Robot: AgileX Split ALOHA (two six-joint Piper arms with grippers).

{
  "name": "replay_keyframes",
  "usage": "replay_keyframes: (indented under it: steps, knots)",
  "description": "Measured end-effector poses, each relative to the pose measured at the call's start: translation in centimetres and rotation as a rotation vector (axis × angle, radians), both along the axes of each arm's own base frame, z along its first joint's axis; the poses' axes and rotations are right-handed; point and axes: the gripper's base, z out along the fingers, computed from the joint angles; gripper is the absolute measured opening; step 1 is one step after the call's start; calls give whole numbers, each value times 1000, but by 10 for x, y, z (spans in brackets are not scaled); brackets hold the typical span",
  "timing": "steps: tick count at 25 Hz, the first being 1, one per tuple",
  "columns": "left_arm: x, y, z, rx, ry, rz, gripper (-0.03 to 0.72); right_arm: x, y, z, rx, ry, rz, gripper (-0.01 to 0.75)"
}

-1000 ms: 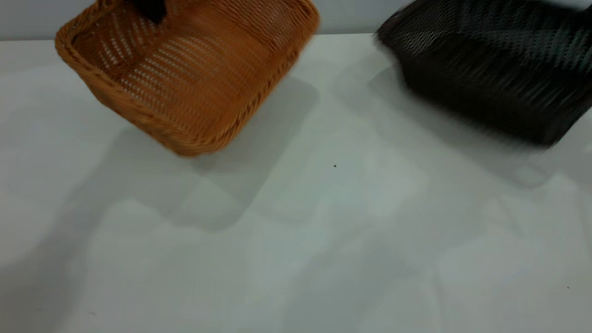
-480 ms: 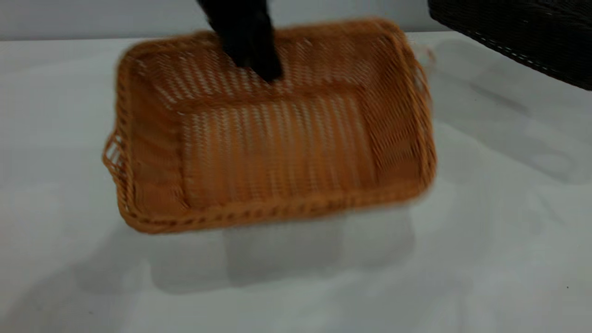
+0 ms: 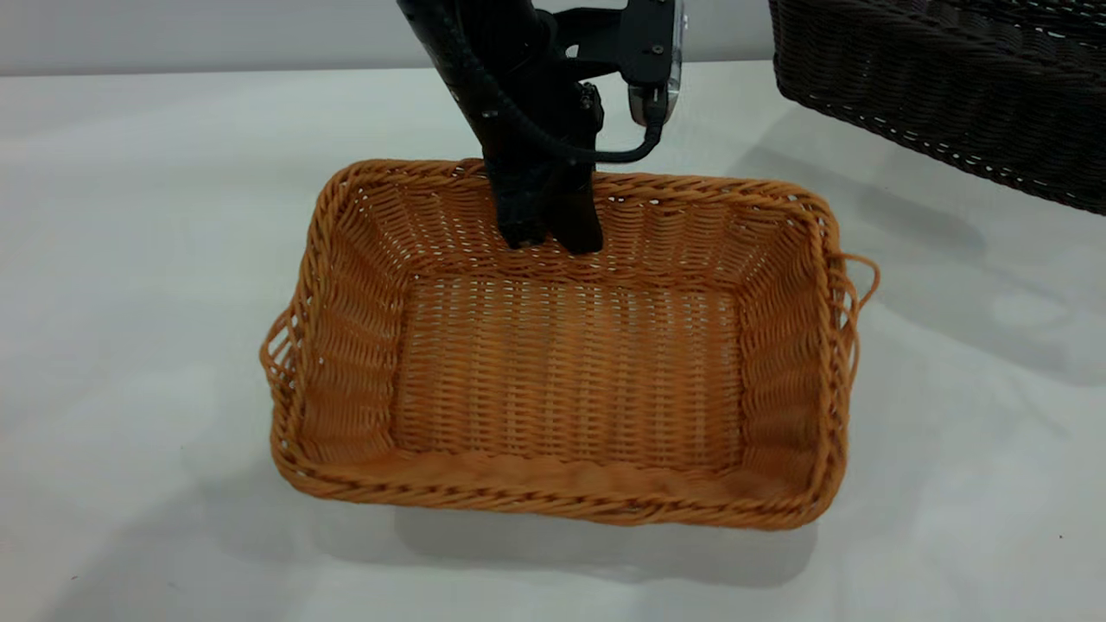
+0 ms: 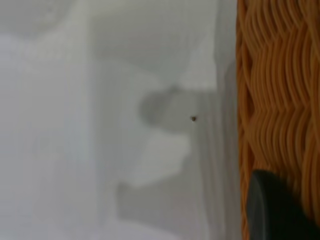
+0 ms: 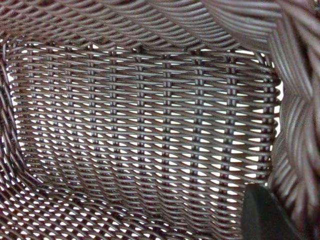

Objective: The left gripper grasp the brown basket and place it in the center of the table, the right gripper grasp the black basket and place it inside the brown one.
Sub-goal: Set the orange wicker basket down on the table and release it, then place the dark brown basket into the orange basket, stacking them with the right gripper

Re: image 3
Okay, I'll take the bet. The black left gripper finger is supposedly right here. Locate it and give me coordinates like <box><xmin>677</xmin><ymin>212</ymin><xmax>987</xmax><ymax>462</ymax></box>
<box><xmin>544</xmin><ymin>168</ymin><xmax>604</xmax><ymax>255</ymax></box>
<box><xmin>489</xmin><ymin>168</ymin><xmax>549</xmax><ymax>251</ymax></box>

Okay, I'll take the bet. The black camera cable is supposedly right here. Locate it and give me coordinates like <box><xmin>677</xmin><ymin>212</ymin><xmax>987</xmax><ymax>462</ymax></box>
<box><xmin>432</xmin><ymin>0</ymin><xmax>666</xmax><ymax>166</ymax></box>

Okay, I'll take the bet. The dark brown wicker basket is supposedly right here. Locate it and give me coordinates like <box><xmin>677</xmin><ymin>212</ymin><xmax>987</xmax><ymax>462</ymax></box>
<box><xmin>767</xmin><ymin>0</ymin><xmax>1106</xmax><ymax>216</ymax></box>

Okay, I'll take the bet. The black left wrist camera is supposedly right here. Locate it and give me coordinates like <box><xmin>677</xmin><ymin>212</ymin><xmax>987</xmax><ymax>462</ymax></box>
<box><xmin>553</xmin><ymin>0</ymin><xmax>689</xmax><ymax>128</ymax></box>

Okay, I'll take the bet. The light brown wicker basket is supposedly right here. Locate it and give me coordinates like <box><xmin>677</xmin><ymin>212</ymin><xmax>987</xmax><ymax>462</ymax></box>
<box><xmin>259</xmin><ymin>158</ymin><xmax>880</xmax><ymax>530</ymax></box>

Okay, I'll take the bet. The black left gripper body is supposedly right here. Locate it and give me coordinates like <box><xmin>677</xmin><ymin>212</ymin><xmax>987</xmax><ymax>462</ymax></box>
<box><xmin>448</xmin><ymin>39</ymin><xmax>606</xmax><ymax>187</ymax></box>

